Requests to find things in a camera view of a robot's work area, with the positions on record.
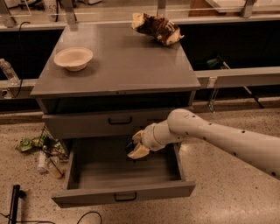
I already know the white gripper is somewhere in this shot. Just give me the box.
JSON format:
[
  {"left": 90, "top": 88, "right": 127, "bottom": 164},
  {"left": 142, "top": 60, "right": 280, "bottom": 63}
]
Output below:
[{"left": 128, "top": 123, "right": 158, "bottom": 159}]

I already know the green snack bag on floor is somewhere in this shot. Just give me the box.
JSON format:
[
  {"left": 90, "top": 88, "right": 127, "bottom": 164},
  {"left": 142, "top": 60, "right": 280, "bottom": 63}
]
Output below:
[{"left": 16, "top": 136, "right": 45, "bottom": 152}]

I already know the metal railing beam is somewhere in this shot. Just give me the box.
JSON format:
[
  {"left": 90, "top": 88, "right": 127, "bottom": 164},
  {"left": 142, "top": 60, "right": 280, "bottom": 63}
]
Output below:
[{"left": 0, "top": 66, "right": 280, "bottom": 100}]

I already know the dark blue rxbar wrapper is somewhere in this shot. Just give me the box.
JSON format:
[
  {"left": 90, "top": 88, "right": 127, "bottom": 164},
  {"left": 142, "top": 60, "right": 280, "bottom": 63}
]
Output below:
[{"left": 125, "top": 137, "right": 135, "bottom": 153}]

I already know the plastic bottle on floor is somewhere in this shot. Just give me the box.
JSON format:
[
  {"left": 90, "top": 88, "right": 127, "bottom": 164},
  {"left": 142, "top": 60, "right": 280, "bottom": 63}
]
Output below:
[{"left": 37, "top": 151, "right": 46, "bottom": 174}]

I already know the clear plastic cup on floor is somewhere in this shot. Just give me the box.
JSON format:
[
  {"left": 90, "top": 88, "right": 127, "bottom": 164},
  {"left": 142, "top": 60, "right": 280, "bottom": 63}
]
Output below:
[{"left": 45, "top": 157, "right": 63, "bottom": 179}]

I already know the upper grey drawer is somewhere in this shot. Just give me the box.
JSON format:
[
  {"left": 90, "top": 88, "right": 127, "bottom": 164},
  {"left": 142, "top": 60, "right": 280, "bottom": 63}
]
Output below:
[{"left": 43, "top": 108, "right": 172, "bottom": 139}]

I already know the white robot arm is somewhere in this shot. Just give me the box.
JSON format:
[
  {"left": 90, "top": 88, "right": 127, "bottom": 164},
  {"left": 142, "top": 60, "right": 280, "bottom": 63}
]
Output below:
[{"left": 127, "top": 108, "right": 280, "bottom": 179}]

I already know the black stand on floor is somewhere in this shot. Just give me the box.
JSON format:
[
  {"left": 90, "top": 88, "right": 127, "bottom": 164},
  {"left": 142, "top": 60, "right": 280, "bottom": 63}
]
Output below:
[{"left": 8, "top": 185, "right": 26, "bottom": 224}]

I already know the clear plastic bottle on rail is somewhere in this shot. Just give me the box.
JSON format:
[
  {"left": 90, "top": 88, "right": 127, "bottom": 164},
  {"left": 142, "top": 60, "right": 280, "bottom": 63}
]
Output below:
[{"left": 0, "top": 59, "right": 20, "bottom": 86}]

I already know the grey drawer cabinet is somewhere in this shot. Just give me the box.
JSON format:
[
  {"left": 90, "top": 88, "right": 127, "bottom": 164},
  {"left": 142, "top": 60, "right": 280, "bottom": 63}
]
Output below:
[{"left": 30, "top": 22, "right": 202, "bottom": 208}]

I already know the black floor cable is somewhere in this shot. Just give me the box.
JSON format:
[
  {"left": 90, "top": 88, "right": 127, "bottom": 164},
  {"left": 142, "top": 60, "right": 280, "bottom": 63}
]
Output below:
[{"left": 0, "top": 211, "right": 103, "bottom": 224}]

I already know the open lower grey drawer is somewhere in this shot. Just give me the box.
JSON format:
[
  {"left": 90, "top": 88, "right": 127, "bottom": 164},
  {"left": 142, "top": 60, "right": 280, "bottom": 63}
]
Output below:
[{"left": 52, "top": 136, "right": 195, "bottom": 208}]

